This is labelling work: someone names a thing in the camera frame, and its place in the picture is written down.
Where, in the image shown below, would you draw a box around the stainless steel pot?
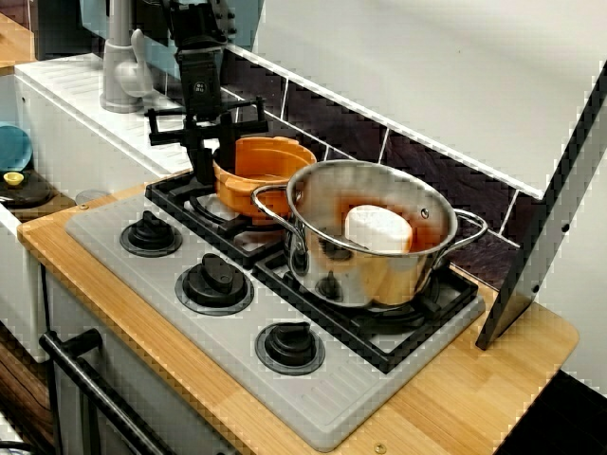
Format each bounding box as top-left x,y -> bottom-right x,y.
250,159 -> 489,309

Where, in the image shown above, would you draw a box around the black stove knob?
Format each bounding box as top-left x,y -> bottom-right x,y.
175,253 -> 255,315
254,320 -> 326,377
119,210 -> 183,257

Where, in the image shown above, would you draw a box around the dark tile backsplash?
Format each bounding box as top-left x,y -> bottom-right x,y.
141,46 -> 546,290

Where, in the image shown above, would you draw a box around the white oven door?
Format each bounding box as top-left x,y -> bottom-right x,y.
42,264 -> 238,455

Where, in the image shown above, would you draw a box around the black oven door handle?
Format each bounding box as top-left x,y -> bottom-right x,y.
39,328 -> 176,455

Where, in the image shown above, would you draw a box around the black burner grate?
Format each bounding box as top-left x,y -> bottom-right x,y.
250,246 -> 480,375
144,171 -> 290,269

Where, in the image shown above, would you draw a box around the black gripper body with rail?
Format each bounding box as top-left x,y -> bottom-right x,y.
144,45 -> 269,147

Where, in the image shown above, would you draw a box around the black rectangular panel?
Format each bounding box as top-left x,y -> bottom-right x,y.
35,0 -> 104,62

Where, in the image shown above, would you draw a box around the blue plastic plate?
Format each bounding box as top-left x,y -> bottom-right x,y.
0,121 -> 34,174

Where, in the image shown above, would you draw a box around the black hood support panel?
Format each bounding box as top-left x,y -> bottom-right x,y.
475,61 -> 607,352

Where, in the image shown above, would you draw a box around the grey round metal disc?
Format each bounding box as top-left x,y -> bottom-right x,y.
75,188 -> 108,207

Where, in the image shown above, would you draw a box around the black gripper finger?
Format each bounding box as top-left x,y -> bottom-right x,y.
184,134 -> 216,187
217,113 -> 238,170

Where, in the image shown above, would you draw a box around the black lid with yellow knob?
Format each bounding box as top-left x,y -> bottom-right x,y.
0,172 -> 56,209

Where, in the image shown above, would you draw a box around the white round toy food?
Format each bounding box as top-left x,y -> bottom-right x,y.
344,204 -> 414,255

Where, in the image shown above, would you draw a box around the grey stove panel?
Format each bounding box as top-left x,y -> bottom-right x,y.
64,187 -> 487,452

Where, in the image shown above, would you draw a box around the orange plastic pot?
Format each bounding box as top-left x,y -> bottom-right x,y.
212,136 -> 318,223

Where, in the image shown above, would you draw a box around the white sink unit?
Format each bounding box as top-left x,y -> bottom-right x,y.
0,51 -> 191,366

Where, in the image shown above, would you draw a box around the grey toy faucet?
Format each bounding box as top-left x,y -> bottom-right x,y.
99,0 -> 153,115

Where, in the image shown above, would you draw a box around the wooden kitchen countertop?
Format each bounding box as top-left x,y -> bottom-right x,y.
17,182 -> 580,455

